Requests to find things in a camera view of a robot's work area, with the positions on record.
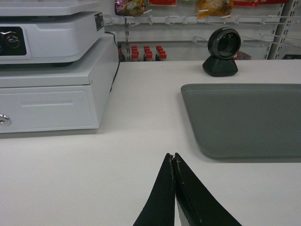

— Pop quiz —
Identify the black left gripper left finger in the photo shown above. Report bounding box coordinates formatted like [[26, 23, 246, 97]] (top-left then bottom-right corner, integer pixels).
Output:
[[134, 153, 175, 226]]

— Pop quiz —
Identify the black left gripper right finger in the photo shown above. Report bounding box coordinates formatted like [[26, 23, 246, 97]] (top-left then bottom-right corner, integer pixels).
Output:
[[173, 153, 241, 226]]

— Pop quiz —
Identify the grey rectangular serving tray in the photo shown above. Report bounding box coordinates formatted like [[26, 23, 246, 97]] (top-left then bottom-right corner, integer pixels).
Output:
[[181, 84, 301, 159]]

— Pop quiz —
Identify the white checkout table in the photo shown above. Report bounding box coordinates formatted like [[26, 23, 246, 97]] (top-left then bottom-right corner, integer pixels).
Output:
[[0, 60, 301, 226]]

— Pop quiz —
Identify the white cash drawer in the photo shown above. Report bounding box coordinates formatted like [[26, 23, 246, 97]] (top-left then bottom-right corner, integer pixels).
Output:
[[0, 33, 119, 133]]

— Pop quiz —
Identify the black round barcode scanner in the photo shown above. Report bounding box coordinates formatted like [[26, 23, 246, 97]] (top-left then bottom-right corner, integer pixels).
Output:
[[202, 27, 241, 77]]

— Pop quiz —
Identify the white register scale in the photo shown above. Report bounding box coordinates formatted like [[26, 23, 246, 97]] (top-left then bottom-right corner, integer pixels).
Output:
[[0, 0, 104, 65]]

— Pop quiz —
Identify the black power cable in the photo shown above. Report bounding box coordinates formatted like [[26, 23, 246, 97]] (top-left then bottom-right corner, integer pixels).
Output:
[[104, 31, 121, 92]]

